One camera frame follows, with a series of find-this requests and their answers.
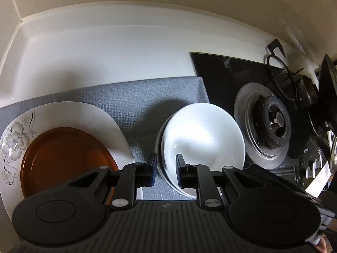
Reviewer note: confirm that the round stove burner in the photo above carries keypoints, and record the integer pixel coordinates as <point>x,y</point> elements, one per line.
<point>247,137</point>

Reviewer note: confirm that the metal pot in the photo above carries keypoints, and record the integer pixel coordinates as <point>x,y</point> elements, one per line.
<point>334,152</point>

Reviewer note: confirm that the black burner cap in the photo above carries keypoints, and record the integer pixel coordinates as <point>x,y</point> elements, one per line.
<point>310,89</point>

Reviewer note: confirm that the white floral square plate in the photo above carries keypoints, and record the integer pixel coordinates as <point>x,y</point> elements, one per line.
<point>79,116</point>

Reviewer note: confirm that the black wok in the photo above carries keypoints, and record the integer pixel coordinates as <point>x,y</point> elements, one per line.
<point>327,79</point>

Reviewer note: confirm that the black pot support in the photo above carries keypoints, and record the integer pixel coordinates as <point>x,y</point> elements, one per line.
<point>275,44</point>

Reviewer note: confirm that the brown round plate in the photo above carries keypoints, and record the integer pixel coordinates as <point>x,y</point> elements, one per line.
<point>65,158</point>

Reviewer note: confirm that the person's right hand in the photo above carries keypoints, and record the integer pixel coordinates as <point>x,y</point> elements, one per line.
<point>321,246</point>

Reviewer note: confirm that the stove knob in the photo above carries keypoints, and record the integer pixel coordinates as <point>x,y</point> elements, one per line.
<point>317,164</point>
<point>310,172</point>

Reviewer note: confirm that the black gas stove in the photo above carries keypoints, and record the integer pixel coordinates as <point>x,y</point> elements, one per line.
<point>216,73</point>

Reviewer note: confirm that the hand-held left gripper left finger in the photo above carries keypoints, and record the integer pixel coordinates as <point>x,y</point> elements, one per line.
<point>150,174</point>

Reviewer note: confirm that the grey mat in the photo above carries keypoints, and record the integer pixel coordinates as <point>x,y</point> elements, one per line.
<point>144,102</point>

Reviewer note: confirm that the white bowl with blue pattern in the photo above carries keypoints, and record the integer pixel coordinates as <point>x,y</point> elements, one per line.
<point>205,137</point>

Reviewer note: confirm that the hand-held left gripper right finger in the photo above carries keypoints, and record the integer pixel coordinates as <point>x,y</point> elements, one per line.
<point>181,171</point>

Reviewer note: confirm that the cream straight-sided bowl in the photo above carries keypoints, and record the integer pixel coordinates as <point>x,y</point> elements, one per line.
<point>171,185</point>

